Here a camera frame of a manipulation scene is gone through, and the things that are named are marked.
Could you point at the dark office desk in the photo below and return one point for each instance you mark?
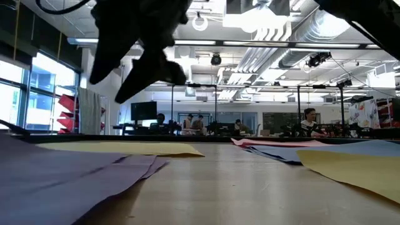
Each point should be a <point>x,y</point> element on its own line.
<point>131,128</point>

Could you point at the black rig frame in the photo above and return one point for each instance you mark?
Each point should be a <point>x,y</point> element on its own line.
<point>172,106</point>
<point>298,103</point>

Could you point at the yellow paper sheet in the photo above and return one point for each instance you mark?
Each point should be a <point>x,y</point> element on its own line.
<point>140,149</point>
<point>359,173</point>

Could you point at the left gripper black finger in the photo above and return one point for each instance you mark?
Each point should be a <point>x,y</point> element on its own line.
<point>153,73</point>
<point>112,56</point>

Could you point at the black monitor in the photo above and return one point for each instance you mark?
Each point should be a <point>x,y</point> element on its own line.
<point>143,111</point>

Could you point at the white ceiling panel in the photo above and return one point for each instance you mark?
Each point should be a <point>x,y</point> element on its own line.
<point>381,79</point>

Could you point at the silver spiral duct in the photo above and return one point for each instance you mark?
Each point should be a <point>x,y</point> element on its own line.
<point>300,53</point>

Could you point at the pink paper sheet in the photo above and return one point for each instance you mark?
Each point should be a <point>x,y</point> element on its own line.
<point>290,142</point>

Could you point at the black aluminium table frame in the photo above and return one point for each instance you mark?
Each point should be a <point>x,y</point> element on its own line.
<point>187,138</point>

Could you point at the black background robot arms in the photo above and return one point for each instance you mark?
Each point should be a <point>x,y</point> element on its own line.
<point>353,128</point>
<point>289,129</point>

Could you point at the long ceiling light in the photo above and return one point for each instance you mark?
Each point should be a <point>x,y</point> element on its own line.
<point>84,40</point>
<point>328,45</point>

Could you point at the large glass window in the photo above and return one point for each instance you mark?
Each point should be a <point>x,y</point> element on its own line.
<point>40,93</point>

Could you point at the red shelf items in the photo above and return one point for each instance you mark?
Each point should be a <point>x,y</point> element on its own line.
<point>386,112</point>

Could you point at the grey hanging cloth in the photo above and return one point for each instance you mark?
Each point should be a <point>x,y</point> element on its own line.
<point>90,112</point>

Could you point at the red storage bin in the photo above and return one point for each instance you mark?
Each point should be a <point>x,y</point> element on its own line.
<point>66,124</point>
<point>67,102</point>

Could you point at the black rig camera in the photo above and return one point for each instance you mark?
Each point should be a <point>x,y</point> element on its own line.
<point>317,59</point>

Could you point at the person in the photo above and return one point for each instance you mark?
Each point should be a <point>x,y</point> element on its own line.
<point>309,114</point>
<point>199,122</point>
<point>239,122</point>
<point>161,118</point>
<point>188,120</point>

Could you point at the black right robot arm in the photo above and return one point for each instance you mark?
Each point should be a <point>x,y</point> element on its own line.
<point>375,18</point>

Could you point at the blue paper sheet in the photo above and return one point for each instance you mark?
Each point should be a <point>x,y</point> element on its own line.
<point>282,158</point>
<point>359,147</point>

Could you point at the black ceiling camera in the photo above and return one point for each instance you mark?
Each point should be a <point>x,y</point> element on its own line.
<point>216,59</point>

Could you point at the floral cloth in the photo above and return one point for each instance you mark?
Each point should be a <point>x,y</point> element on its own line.
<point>364,114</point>

